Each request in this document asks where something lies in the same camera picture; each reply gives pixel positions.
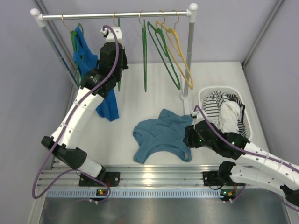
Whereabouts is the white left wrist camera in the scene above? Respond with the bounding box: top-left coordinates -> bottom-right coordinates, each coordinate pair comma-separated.
100,25 -> 123,45

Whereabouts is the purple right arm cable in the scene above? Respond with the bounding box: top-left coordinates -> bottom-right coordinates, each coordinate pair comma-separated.
192,105 -> 299,214

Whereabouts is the white plastic laundry basket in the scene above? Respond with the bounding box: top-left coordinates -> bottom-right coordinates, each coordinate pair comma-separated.
198,86 -> 252,139

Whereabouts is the aluminium mounting rail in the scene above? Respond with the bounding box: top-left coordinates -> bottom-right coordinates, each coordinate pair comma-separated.
36,156 -> 257,199

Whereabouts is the green hanger with blue top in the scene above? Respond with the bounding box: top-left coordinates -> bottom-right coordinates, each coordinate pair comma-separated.
61,14 -> 83,86

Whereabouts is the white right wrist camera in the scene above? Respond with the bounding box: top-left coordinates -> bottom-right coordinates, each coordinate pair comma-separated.
190,111 -> 205,124

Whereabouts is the black and white striped garment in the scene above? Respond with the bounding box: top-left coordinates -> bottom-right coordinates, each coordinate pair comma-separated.
202,91 -> 246,137

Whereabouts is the silver and white clothes rack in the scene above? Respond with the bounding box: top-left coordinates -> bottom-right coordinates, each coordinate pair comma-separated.
30,2 -> 199,112

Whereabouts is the yellow hanger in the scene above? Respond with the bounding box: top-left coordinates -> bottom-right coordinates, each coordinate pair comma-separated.
155,19 -> 194,90

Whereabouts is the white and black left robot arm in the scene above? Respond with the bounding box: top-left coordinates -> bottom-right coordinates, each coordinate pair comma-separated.
42,42 -> 128,185

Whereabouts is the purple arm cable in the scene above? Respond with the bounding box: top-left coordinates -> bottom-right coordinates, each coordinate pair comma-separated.
192,105 -> 299,214
31,25 -> 120,203

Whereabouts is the teal blue tank top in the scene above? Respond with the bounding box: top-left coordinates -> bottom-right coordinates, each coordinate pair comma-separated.
132,109 -> 193,164

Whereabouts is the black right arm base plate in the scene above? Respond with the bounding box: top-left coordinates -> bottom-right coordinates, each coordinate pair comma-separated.
202,171 -> 224,190

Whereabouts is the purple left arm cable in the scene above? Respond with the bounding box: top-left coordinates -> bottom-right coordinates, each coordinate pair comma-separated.
31,25 -> 120,203

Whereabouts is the bright blue tank top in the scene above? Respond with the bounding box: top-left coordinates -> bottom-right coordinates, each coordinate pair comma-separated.
75,23 -> 119,121

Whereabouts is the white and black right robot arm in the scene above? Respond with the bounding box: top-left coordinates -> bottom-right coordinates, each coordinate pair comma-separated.
184,121 -> 299,206

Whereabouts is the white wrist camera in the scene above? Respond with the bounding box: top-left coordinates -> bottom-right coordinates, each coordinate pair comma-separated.
100,25 -> 123,45
190,111 -> 205,124

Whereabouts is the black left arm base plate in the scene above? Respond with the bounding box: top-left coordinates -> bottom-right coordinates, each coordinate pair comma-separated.
78,172 -> 120,187

